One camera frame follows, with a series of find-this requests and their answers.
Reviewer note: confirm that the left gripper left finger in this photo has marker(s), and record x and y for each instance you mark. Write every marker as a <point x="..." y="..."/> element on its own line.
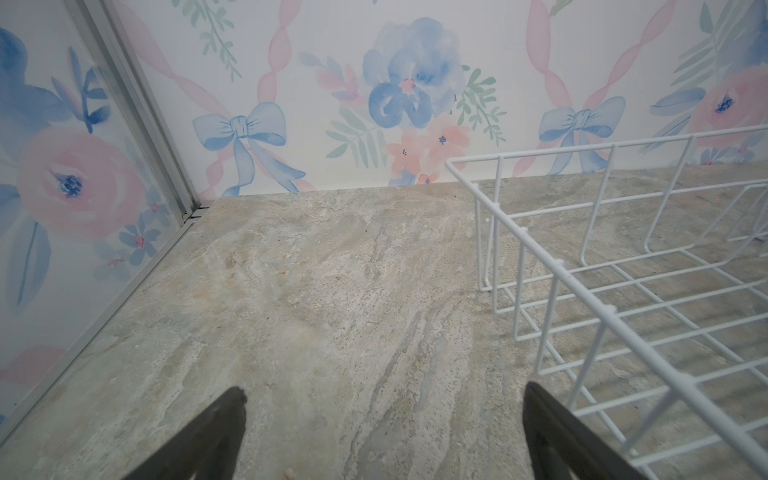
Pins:
<point x="206" y="448"/>

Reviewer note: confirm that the white wire dish rack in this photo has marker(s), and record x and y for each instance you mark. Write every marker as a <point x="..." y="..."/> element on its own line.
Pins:
<point x="565" y="285"/>

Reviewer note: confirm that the left aluminium corner post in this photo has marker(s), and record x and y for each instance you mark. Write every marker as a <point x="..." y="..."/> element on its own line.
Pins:
<point x="106" y="38"/>

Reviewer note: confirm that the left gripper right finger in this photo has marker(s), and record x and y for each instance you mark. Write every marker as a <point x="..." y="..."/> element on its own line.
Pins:
<point x="562" y="447"/>

